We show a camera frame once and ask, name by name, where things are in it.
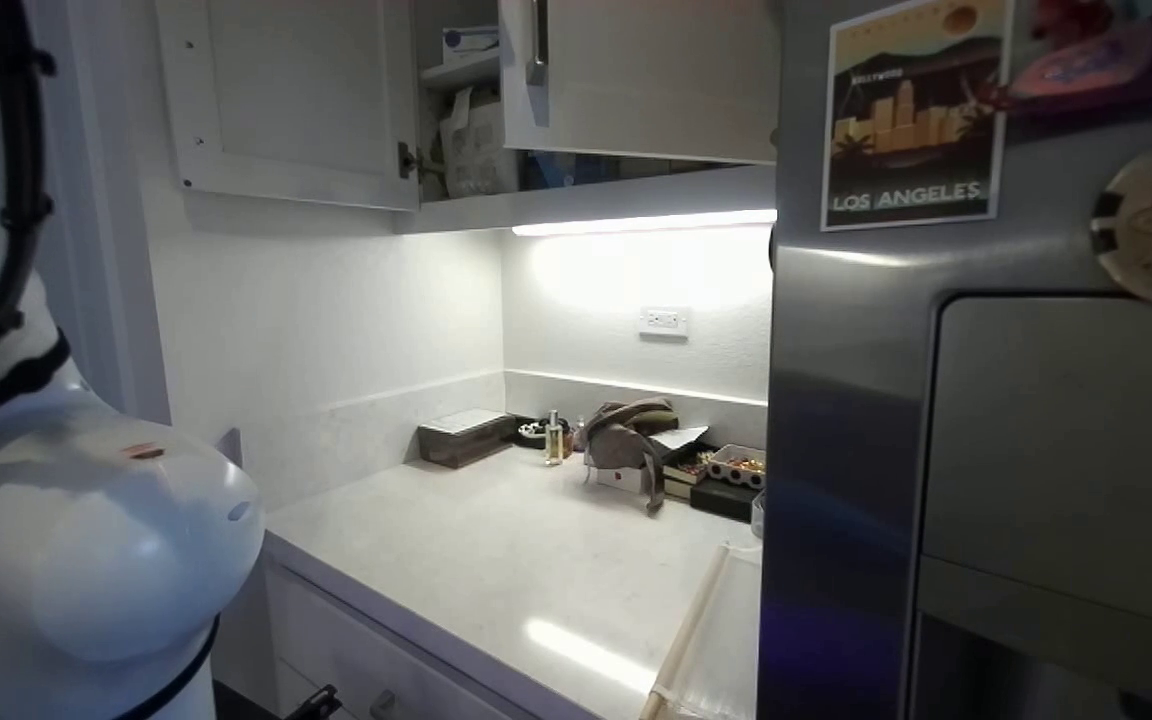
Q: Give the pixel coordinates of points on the white cupboard door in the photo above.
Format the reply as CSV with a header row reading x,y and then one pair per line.
x,y
307,101
642,77

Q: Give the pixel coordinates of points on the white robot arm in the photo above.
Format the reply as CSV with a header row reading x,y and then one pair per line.
x,y
120,542

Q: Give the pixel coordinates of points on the small amber bottle on counter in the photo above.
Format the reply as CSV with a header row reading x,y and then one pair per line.
x,y
553,443

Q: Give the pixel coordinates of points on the white plastic bag in cupboard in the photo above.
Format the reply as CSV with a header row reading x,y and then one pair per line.
x,y
475,146

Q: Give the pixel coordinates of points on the crumpled brown paper bag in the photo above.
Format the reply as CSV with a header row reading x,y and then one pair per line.
x,y
621,439

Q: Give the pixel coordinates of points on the brown wooden box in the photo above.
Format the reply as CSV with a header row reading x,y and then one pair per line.
x,y
464,439

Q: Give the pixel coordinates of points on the under-cabinet light strip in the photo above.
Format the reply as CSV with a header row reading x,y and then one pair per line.
x,y
679,221

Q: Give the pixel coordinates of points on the stainless steel refrigerator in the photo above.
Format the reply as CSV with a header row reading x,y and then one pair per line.
x,y
956,513

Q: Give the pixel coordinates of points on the Los Angeles poster magnet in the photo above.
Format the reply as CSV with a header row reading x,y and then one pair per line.
x,y
914,127

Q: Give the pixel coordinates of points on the white wall outlet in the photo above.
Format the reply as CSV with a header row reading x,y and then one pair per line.
x,y
667,322

